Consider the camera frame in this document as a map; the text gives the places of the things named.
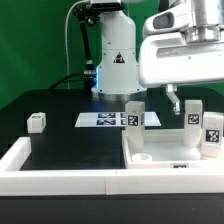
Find white sheet with markers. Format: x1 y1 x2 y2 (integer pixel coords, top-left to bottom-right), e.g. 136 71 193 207
75 112 161 127

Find white square table top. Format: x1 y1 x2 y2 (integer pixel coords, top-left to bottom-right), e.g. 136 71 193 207
122 129 224 169

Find black cables at base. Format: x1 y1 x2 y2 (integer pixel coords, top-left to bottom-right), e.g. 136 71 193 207
49 72 96 90

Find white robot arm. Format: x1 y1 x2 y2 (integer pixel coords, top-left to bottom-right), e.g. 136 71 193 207
90 0 224 114

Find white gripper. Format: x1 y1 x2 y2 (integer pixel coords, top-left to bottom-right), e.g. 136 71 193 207
139 32 224 115

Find white U-shaped obstacle fence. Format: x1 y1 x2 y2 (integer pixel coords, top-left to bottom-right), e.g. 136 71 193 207
0 137 224 196

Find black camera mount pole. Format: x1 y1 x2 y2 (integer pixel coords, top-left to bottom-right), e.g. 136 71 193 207
72 1 126 78

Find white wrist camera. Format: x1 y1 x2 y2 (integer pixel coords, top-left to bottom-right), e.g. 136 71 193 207
142 3 190 37

